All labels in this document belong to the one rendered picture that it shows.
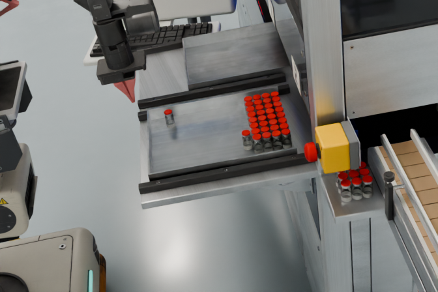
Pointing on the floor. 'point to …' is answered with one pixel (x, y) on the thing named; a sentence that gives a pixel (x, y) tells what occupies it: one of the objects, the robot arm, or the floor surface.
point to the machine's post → (326, 102)
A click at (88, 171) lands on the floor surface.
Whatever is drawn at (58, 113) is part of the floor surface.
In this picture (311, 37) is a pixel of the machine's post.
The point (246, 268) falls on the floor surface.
